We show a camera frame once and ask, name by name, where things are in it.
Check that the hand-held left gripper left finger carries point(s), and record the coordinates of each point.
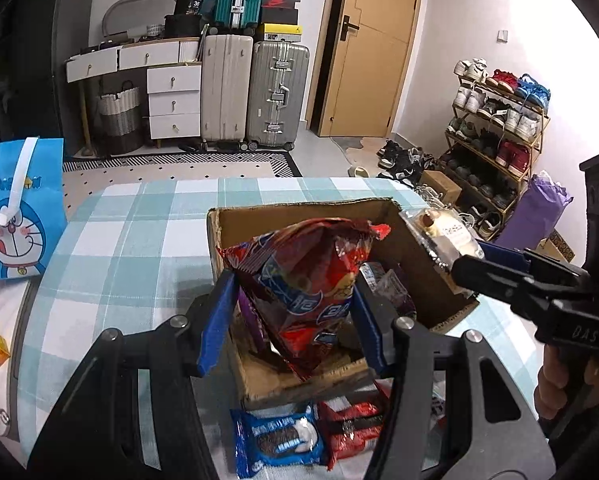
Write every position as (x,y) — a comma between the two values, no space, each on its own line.
(217,320)

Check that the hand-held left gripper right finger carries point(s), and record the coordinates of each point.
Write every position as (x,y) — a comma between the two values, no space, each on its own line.
(367,320)

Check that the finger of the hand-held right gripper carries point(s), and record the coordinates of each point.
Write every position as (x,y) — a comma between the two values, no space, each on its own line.
(504,255)
(484,275)

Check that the small purple snack bag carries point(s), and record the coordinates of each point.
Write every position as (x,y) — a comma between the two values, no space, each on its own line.
(397,292)

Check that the clear cake packet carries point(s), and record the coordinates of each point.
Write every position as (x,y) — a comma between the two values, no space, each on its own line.
(449,235)

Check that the large red snack bag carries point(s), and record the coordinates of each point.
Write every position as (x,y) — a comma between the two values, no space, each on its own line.
(304,280)

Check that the brown cardboard box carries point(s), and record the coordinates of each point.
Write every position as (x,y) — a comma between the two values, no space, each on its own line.
(299,390)

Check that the person's right hand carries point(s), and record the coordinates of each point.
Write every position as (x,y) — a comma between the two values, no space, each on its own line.
(547,390)

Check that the printed cardboard box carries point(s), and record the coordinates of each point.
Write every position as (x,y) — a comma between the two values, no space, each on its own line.
(559,245)

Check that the small plain cardboard box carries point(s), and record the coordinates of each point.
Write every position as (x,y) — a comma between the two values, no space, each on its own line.
(439,187)

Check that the shoe rack with shoes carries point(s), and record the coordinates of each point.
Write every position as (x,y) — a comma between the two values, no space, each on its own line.
(512,152)

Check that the red cookie packet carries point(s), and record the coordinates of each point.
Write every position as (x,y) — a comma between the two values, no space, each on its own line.
(352,422)

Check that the wooden shoe rack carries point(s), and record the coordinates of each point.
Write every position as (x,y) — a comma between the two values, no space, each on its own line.
(543,132)

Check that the blue cookie packet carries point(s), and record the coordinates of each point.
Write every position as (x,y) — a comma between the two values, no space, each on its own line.
(279,440)

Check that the pile of dark loose shoes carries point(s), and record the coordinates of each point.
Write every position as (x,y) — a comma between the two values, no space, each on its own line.
(402,160)

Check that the pale slipper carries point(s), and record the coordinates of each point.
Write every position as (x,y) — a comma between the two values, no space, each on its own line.
(358,171)

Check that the blue cartoon tote bag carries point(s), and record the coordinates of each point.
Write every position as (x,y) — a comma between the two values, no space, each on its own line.
(24,230)

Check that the white drawer cabinet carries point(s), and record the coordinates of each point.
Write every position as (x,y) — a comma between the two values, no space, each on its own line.
(174,105)

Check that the wicker laundry basket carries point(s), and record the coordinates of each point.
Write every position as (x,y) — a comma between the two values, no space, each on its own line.
(119,120)

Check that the cream suitcase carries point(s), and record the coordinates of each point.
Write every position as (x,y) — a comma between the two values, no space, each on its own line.
(227,90)

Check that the silver suitcase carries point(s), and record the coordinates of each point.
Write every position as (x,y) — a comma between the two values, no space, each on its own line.
(277,95)

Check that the wooden door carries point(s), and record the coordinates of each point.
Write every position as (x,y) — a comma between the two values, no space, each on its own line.
(374,60)

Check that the yellow and black box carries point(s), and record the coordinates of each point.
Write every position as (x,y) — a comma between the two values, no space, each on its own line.
(278,32)

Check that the black round box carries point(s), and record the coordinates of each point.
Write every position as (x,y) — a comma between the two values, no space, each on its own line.
(182,26)

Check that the grey refrigerator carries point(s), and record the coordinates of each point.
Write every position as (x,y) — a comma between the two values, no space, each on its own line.
(54,60)

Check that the plain black shoe box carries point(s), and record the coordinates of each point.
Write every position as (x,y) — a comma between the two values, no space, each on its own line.
(279,16)

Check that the black shoe box red logo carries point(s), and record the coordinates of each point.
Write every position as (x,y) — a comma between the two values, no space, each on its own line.
(279,2)

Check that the grey oval frame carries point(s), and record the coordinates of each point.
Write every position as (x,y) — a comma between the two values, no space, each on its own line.
(129,0)

